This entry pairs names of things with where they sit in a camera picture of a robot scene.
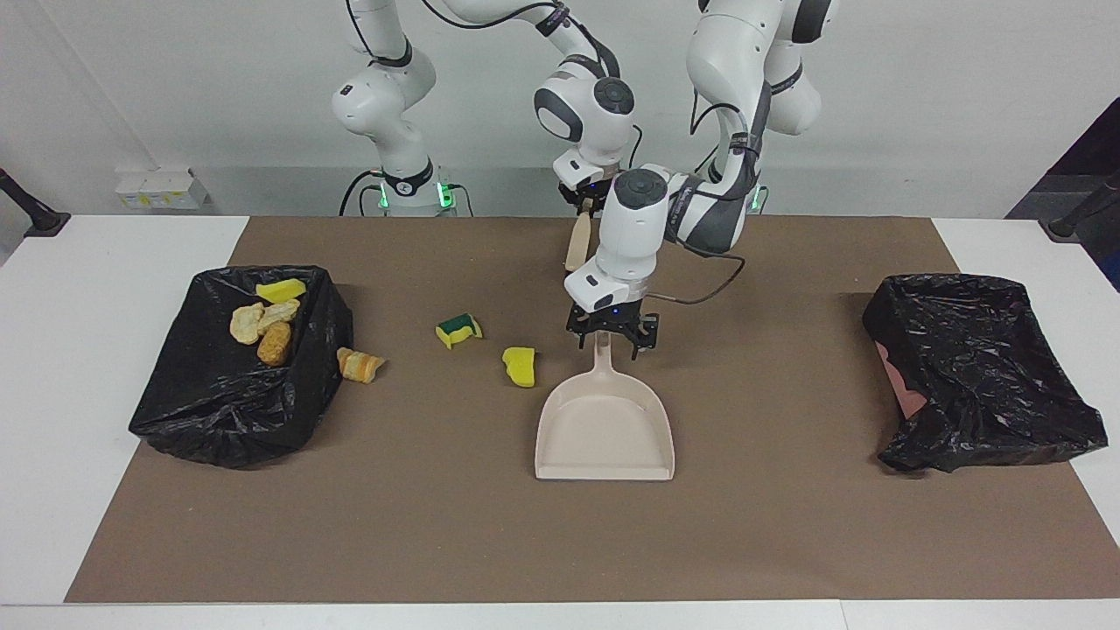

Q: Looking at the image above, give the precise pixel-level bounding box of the beige plastic dustpan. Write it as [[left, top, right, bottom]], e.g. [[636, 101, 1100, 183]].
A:
[[535, 331, 676, 482]]

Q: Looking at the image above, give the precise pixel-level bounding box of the black trash bag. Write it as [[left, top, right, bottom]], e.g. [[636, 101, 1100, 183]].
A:
[[129, 266, 354, 469], [862, 273, 1109, 474]]

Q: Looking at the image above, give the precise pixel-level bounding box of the beige brush with black bristles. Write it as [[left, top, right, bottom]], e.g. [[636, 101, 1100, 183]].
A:
[[564, 197, 598, 273]]

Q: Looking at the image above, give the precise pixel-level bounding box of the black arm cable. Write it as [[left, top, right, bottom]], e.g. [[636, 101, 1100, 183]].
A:
[[346, 0, 644, 176], [647, 79, 771, 307]]

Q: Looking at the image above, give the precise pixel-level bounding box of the white power strip box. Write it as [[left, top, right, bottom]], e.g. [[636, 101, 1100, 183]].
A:
[[114, 168, 211, 211]]

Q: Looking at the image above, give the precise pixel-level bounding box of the pale yellow toy pastry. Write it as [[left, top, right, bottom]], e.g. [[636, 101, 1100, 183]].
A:
[[256, 298, 302, 335]]

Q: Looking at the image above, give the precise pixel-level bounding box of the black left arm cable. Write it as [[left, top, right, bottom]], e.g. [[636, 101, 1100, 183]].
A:
[[647, 79, 771, 307]]

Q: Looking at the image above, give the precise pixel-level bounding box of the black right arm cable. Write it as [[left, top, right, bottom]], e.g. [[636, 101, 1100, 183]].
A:
[[346, 0, 644, 176]]

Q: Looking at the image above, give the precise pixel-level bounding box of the brown cracked toy bread roll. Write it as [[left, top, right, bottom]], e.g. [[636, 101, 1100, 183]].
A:
[[256, 320, 294, 368]]

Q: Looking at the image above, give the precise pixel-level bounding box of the curled yellow green sponge piece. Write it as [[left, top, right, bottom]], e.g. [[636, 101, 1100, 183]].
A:
[[435, 312, 484, 350]]

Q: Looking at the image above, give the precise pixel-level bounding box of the pink bin box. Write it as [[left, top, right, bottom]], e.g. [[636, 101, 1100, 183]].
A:
[[875, 341, 928, 419]]

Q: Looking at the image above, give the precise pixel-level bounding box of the black base power cable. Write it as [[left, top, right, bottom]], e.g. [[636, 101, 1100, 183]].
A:
[[339, 171, 386, 217]]

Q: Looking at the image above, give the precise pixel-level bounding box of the brown table mat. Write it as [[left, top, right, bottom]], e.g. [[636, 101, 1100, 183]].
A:
[[66, 216, 1120, 603]]

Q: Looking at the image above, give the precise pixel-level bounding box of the black stand foot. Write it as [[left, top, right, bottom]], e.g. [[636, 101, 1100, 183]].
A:
[[0, 168, 71, 238], [1047, 171, 1120, 242]]

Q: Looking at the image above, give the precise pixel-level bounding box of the plain yellow sponge piece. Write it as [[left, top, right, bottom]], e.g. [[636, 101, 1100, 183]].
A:
[[501, 346, 538, 389]]

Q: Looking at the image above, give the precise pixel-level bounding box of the orange striped toy croissant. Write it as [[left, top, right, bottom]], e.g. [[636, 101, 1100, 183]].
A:
[[337, 346, 386, 384], [229, 302, 266, 346]]

